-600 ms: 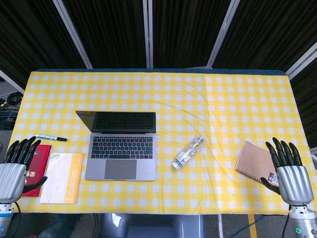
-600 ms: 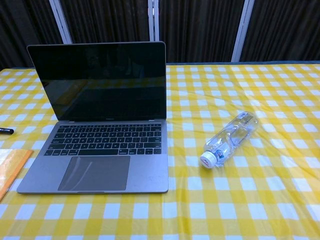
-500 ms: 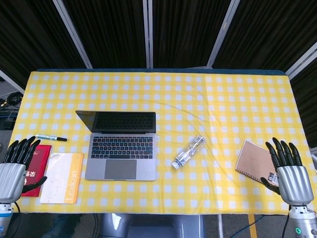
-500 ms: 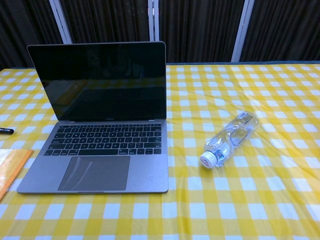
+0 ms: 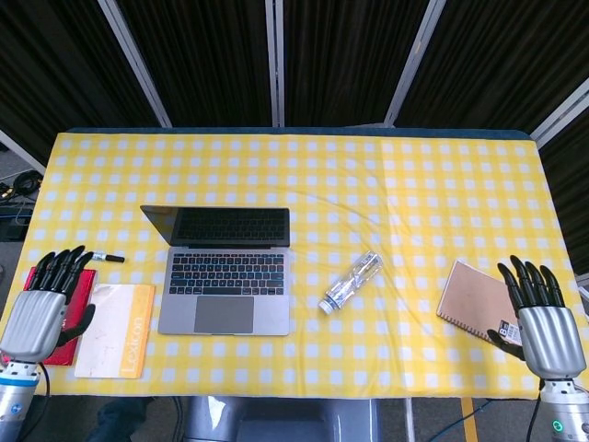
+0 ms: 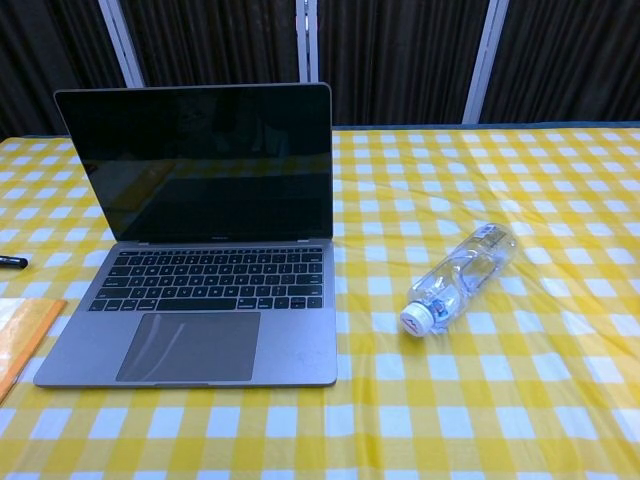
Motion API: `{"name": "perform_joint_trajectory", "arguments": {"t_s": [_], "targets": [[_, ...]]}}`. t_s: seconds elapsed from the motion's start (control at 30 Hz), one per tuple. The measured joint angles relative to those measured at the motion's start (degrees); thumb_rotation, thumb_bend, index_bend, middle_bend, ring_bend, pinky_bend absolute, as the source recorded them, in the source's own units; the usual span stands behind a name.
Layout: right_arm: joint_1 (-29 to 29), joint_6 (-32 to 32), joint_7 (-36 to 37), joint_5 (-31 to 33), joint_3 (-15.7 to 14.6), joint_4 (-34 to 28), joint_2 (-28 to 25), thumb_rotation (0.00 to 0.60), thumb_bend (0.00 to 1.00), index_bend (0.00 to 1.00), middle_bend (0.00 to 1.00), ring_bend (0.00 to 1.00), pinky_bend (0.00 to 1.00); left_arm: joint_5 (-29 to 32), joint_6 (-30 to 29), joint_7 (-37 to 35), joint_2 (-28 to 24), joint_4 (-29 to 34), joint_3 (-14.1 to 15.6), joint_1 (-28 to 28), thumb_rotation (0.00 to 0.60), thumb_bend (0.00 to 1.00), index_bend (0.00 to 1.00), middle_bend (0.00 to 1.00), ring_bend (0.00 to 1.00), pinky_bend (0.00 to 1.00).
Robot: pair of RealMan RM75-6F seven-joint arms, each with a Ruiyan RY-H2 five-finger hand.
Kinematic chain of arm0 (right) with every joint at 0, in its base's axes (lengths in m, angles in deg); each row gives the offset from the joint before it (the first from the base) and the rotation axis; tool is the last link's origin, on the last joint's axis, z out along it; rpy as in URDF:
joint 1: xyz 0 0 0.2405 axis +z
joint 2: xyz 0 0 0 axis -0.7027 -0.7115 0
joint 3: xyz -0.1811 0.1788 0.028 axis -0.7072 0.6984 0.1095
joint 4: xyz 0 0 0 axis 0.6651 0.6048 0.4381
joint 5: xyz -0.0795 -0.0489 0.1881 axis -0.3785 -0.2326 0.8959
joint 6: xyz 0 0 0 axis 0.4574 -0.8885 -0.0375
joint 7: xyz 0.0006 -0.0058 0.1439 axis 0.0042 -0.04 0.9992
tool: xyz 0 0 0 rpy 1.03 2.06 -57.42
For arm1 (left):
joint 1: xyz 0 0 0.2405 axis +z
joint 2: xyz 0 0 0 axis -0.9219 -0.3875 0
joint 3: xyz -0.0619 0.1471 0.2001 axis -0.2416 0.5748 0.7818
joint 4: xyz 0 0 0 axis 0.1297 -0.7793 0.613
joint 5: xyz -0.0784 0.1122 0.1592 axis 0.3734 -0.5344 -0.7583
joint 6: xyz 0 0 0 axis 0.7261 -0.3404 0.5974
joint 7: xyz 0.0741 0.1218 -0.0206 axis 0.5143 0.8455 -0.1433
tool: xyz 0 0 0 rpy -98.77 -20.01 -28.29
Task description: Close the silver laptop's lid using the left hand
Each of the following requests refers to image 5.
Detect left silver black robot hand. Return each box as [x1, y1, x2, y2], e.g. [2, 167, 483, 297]
[0, 245, 97, 364]

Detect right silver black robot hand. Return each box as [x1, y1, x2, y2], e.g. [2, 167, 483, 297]
[487, 255, 588, 380]

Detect silver laptop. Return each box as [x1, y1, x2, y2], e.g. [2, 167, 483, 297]
[139, 204, 292, 337]

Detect grey robot base column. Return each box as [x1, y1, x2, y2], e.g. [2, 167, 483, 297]
[182, 395, 382, 442]

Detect red certificate booklet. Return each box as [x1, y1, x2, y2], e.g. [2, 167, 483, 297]
[23, 265, 98, 367]

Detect brown spiral notebook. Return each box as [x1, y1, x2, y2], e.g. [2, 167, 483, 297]
[435, 259, 525, 347]

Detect white orange Lexicon book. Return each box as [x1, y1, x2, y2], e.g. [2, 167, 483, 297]
[74, 283, 156, 380]

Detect clear plastic water bottle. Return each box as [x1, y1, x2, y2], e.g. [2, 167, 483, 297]
[320, 250, 385, 316]

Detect yellow white checkered tablecloth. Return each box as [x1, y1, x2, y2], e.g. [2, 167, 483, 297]
[0, 132, 589, 401]

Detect black folding screen panels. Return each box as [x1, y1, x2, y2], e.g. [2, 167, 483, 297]
[0, 0, 589, 277]

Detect black cable bundle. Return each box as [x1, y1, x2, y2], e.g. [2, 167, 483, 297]
[0, 169, 43, 202]

